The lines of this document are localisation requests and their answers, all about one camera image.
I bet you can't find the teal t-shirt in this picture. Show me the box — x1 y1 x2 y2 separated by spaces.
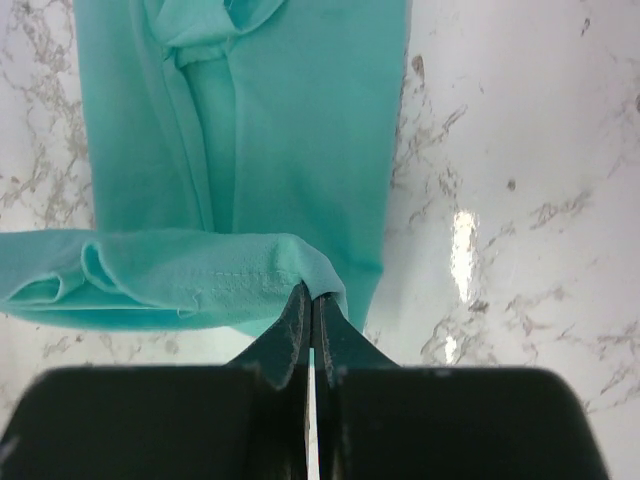
1 1 409 335

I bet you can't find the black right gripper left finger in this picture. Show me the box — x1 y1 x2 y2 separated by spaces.
1 284 311 479

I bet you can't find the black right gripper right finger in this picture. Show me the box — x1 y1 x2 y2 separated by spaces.
311 295 608 479

